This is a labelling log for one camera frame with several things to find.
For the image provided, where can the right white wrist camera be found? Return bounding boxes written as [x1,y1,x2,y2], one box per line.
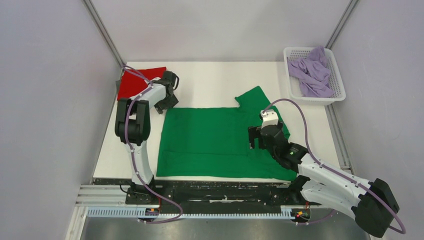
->
[259,109,279,128]

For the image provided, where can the folded red t-shirt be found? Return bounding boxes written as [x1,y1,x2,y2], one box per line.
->
[116,66,167,101]

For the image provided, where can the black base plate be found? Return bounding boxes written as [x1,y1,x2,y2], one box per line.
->
[93,178,307,214]

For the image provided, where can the white cable duct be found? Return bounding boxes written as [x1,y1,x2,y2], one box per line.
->
[87,206,295,220]

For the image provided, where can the left corner metal strut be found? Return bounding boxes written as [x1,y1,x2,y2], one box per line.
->
[82,0,125,68]

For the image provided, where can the purple t-shirt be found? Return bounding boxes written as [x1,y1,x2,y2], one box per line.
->
[287,46,334,98]

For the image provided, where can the aluminium rail frame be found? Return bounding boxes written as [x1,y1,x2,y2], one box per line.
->
[75,105,376,210]

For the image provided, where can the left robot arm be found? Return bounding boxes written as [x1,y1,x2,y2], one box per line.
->
[114,67,180,204]

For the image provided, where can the green t-shirt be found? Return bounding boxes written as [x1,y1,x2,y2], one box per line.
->
[156,86,296,182]

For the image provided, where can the right corner metal strut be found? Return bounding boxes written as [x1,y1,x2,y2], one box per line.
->
[325,0,360,50]

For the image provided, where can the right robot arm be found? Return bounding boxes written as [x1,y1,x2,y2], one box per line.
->
[247,122,400,238]

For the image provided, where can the white plastic basket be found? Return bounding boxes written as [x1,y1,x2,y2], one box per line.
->
[283,46,346,106]

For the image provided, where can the corner metal strut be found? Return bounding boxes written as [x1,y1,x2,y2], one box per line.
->
[325,0,360,50]
[82,0,125,68]

